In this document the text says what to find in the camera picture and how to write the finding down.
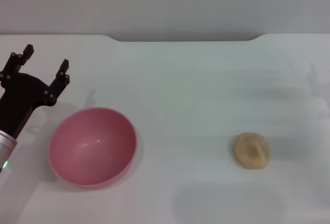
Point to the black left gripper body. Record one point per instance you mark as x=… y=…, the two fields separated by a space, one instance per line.
x=18 y=95

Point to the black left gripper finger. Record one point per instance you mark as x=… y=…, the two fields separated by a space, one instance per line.
x=58 y=85
x=15 y=61

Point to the pink plastic bowl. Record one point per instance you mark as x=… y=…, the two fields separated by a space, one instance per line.
x=92 y=149

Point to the tan egg yolk pastry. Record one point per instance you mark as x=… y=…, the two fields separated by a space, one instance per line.
x=251 y=152

